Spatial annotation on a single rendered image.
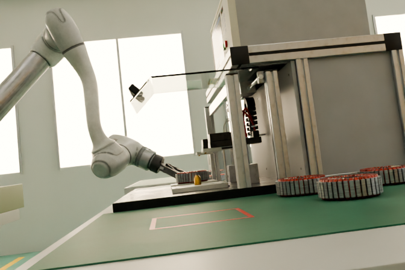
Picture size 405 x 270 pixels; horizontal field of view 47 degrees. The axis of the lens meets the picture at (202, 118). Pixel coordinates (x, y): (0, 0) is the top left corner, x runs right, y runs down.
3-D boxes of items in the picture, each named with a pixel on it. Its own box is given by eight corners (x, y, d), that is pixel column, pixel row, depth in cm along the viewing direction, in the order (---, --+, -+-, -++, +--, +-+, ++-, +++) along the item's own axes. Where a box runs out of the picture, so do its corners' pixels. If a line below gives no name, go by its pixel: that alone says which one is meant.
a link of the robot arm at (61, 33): (90, 38, 188) (83, 47, 200) (69, -2, 187) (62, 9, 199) (61, 50, 183) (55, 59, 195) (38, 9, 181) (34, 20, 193)
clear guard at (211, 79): (129, 102, 112) (127, 78, 113) (135, 114, 136) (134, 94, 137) (261, 89, 115) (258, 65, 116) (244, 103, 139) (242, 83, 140)
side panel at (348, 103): (313, 189, 112) (295, 59, 115) (309, 188, 115) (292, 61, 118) (423, 176, 114) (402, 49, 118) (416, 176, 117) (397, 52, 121)
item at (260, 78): (259, 82, 117) (257, 70, 117) (226, 112, 178) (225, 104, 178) (265, 82, 117) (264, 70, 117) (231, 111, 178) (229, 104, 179)
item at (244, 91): (240, 93, 133) (239, 79, 134) (237, 96, 139) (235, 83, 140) (256, 92, 134) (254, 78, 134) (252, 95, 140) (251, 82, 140)
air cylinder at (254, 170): (241, 184, 129) (239, 164, 129) (237, 184, 136) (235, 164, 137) (260, 182, 129) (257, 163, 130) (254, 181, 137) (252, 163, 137)
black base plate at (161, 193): (113, 213, 109) (112, 203, 110) (132, 196, 173) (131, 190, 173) (306, 189, 114) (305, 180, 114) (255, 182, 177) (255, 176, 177)
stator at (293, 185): (323, 189, 106) (321, 173, 106) (335, 193, 94) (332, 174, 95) (274, 194, 106) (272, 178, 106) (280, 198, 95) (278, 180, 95)
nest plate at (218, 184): (172, 193, 123) (172, 188, 123) (171, 190, 138) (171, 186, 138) (228, 187, 125) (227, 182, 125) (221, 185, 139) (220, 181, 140)
